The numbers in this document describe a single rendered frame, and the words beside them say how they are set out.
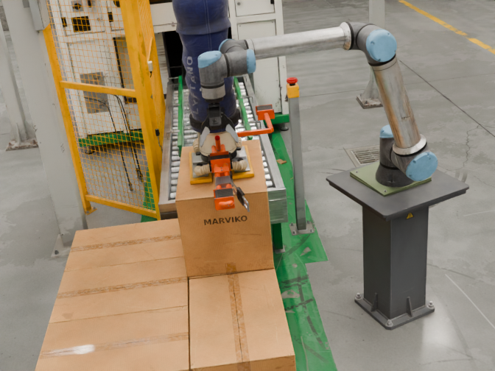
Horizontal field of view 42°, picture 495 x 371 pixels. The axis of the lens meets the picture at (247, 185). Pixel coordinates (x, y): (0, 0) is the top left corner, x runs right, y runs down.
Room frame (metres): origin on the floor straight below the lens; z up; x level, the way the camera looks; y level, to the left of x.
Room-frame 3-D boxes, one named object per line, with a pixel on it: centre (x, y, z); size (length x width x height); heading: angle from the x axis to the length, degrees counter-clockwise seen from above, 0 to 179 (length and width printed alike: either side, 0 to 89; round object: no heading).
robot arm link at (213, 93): (2.42, 0.10, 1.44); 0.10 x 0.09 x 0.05; 92
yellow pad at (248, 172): (2.82, 0.02, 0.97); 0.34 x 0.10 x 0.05; 3
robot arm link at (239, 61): (2.46, -0.02, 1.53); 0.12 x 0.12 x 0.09; 14
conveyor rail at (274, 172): (4.35, -0.13, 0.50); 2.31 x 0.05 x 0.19; 3
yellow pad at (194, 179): (2.81, 0.21, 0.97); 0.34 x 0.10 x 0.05; 3
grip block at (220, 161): (2.56, 0.11, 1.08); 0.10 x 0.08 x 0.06; 93
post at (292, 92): (3.77, -0.33, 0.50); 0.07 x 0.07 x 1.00; 3
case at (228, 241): (2.80, 0.12, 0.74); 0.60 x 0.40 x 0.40; 0
